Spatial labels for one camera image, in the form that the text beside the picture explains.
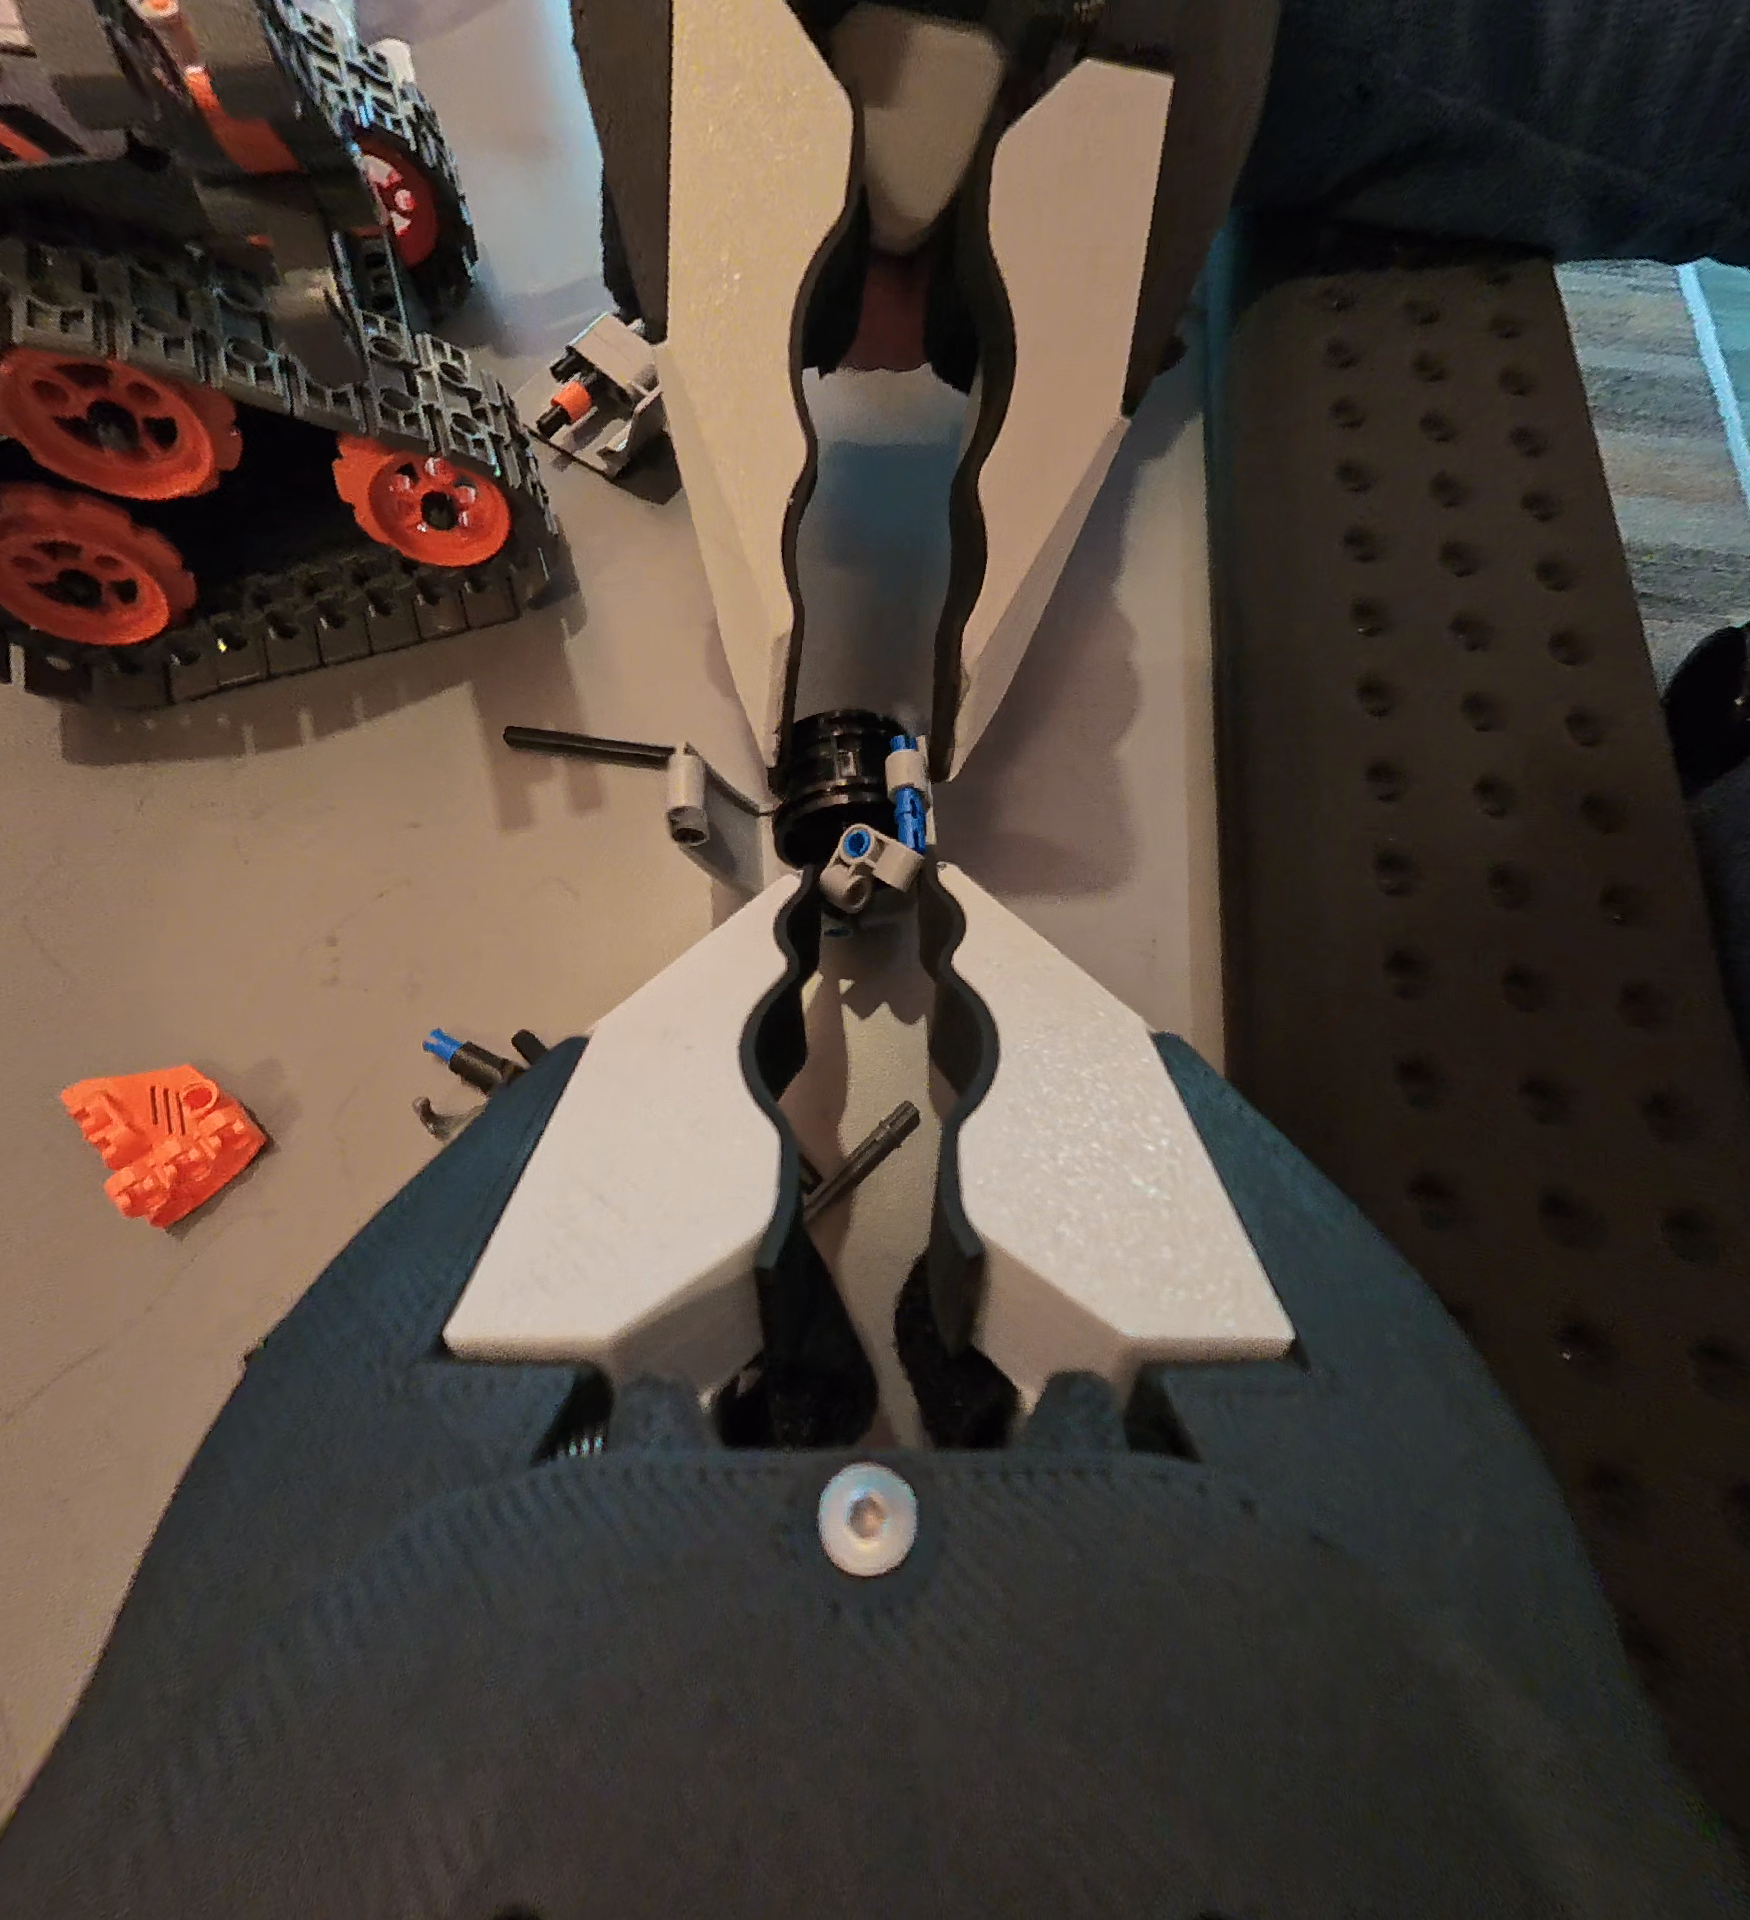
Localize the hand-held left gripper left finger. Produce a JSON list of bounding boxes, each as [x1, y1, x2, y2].
[[443, 873, 825, 1382]]

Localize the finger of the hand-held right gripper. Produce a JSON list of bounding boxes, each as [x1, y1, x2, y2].
[[657, 0, 878, 766], [928, 52, 1178, 783]]

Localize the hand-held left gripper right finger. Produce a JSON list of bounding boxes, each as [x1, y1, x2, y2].
[[923, 861, 1296, 1420]]

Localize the grey cross connector piece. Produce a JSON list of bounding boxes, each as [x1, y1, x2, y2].
[[814, 823, 929, 940]]

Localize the black toy pulley wheel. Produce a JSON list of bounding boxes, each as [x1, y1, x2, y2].
[[771, 708, 919, 863]]

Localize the person's right forearm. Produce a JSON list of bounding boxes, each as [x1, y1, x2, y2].
[[1236, 0, 1750, 285]]

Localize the person's right hand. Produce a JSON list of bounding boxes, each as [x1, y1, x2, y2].
[[849, 243, 962, 373]]

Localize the grey orange sensor block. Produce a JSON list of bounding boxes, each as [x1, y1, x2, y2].
[[513, 312, 677, 481]]

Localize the dark grey axle pin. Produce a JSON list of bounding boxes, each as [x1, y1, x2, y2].
[[801, 1099, 925, 1215]]

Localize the long black axle rod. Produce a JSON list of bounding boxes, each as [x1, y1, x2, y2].
[[505, 725, 680, 764]]

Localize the orange ribbed panel piece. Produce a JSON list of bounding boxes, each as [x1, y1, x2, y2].
[[61, 1064, 268, 1232]]

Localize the grey orange tracked toy vehicle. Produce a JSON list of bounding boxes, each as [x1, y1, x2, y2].
[[0, 0, 565, 709]]

